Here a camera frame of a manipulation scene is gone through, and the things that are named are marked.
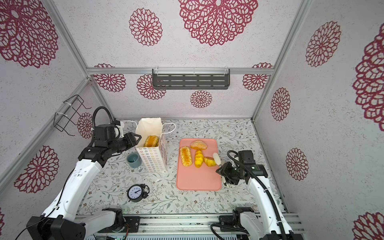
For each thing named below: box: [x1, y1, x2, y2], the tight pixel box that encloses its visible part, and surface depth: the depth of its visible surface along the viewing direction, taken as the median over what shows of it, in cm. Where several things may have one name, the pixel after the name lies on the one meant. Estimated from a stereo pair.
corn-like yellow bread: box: [180, 146, 193, 167], surface depth 97 cm
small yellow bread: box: [204, 157, 217, 167], surface depth 92 cm
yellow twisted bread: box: [194, 149, 205, 168], surface depth 96 cm
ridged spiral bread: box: [144, 135, 160, 148], surface depth 94 cm
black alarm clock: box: [126, 183, 150, 203], surface depth 83 cm
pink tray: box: [176, 138, 222, 191], surface depth 92 cm
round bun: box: [190, 140, 208, 155], surface depth 102 cm
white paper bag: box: [135, 117, 168, 173], surface depth 88 cm
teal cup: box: [127, 153, 142, 168], surface depth 95 cm
